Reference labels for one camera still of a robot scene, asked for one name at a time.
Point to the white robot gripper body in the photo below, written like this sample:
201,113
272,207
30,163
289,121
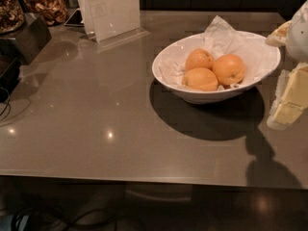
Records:
298,36

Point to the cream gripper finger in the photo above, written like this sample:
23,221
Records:
278,37
291,98

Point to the orange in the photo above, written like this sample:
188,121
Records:
229,69
199,58
200,79

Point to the white ceramic bowl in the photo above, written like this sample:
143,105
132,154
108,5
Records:
203,97

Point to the bowl of dried snacks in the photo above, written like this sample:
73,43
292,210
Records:
53,11

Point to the white paper napkin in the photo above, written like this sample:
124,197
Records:
219,39

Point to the clear acrylic sign holder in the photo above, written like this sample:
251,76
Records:
111,20

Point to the black box on left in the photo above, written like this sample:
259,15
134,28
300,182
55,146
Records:
26,42

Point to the glass jar of nuts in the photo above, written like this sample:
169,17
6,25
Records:
11,16

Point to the black device at left edge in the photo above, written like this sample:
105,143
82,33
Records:
9,73

